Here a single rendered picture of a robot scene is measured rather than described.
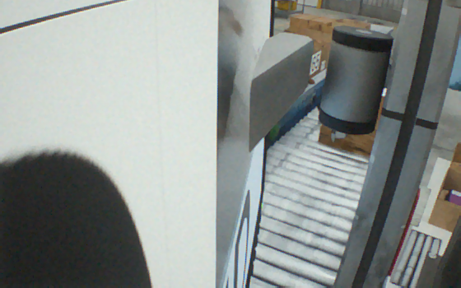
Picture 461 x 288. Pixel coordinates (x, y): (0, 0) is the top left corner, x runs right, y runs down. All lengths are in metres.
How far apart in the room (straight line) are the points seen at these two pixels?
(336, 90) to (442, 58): 0.08
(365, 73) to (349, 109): 0.03
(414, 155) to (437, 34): 0.08
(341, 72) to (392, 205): 0.10
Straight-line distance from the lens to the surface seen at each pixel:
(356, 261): 0.34
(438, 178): 1.75
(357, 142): 1.74
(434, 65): 0.27
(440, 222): 1.41
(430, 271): 1.19
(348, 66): 0.28
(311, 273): 1.08
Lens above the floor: 1.45
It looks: 23 degrees down
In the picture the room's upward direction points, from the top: 6 degrees clockwise
